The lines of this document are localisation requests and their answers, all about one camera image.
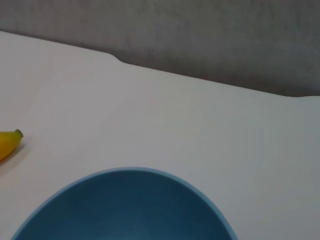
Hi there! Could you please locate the yellow banana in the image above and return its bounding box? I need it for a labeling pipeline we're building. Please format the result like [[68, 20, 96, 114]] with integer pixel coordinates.
[[0, 129, 25, 164]]

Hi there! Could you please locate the blue bowl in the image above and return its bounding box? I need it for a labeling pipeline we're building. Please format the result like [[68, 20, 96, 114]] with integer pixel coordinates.
[[9, 167, 238, 240]]

